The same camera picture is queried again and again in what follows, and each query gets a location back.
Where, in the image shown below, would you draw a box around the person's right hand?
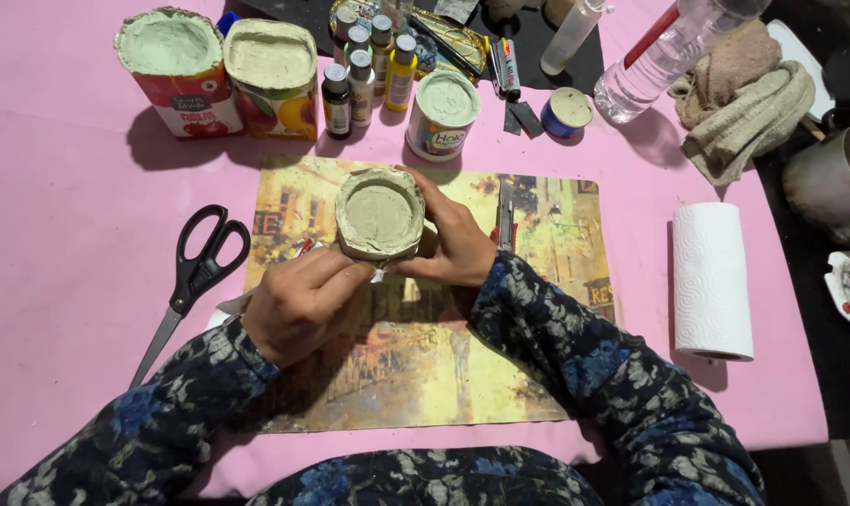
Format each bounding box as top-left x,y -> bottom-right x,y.
394,165 -> 500,289

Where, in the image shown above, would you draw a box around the person's left hand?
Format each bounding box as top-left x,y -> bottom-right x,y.
241,246 -> 378,371

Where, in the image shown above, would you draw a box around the grey plaster pot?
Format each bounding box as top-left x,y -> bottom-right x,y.
334,167 -> 426,262

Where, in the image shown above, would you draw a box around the white paper piece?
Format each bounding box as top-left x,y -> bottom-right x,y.
205,287 -> 259,332

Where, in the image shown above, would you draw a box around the painted street print placemat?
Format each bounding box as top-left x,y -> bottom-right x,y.
244,155 -> 616,434

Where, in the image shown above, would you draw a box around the red grey utility knife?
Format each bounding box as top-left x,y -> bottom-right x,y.
491,179 -> 519,254

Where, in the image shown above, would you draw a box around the white tin with plaster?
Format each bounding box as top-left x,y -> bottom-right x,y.
405,69 -> 482,163

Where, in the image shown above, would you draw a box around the group of small paint bottles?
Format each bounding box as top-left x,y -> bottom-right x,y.
321,6 -> 419,141

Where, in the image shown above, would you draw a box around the peach juice carton with plaster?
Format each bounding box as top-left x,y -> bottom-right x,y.
222,18 -> 319,142

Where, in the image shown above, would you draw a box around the dark floral garment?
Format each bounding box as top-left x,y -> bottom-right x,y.
245,446 -> 606,506

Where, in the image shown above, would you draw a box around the dark grey sandpaper pieces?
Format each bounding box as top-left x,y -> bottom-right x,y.
503,100 -> 546,139

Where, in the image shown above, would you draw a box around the red juice carton with plaster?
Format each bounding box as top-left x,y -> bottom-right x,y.
113,6 -> 245,140

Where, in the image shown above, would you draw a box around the golden tray with craft items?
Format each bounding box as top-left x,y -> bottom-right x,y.
328,0 -> 489,80

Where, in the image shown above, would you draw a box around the small blue cup with plaster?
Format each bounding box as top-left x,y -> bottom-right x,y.
540,86 -> 595,140

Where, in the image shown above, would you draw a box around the pink tablecloth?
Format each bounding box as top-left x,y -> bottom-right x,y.
0,0 -> 830,500

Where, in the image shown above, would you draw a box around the black mat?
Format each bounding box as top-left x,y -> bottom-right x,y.
237,0 -> 606,97

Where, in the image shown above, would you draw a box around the small clear bottle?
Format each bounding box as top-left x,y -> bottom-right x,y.
540,0 -> 616,77

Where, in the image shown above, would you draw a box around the white paper towel roll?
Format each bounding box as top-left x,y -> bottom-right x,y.
671,202 -> 755,364

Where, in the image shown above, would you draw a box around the clear plastic water bottle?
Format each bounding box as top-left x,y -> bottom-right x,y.
592,0 -> 774,126

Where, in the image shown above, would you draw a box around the beige rag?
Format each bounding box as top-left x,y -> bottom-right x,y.
666,20 -> 818,188

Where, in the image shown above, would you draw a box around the metal pot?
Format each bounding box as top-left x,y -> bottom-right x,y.
782,122 -> 850,247

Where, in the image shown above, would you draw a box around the white board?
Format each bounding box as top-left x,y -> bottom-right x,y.
767,19 -> 837,125

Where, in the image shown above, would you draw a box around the black handled scissors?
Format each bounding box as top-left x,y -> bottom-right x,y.
128,204 -> 252,389

